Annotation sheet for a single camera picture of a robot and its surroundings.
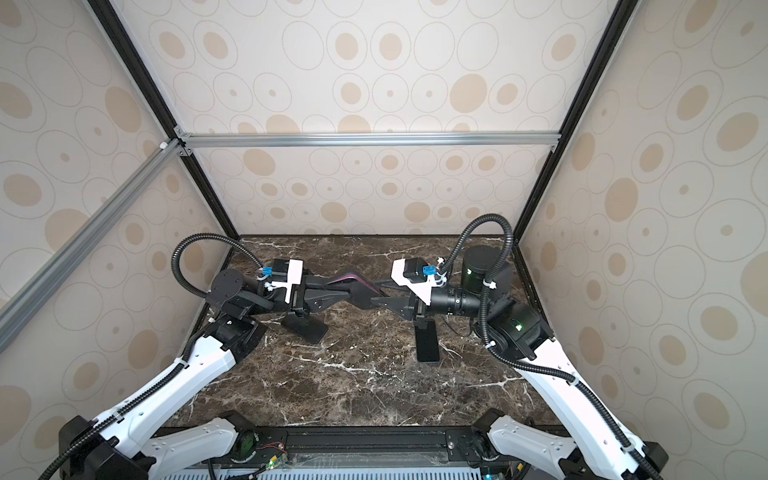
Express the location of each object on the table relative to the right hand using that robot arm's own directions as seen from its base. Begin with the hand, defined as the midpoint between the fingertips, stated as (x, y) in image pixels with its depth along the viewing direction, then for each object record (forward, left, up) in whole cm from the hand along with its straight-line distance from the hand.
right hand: (378, 290), depth 54 cm
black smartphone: (+10, -13, -43) cm, 46 cm away
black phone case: (+14, +24, -41) cm, 49 cm away
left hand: (-1, +5, -1) cm, 6 cm away
